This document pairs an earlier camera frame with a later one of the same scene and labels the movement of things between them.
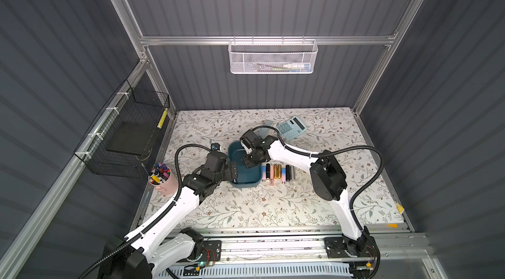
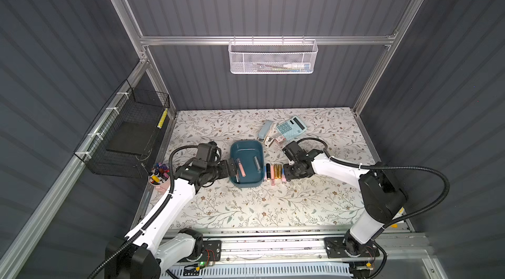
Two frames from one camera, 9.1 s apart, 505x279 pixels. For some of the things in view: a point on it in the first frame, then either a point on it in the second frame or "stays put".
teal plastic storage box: (248, 177) stays put
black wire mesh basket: (121, 141) stays put
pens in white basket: (290, 67) stays put
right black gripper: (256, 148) -> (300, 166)
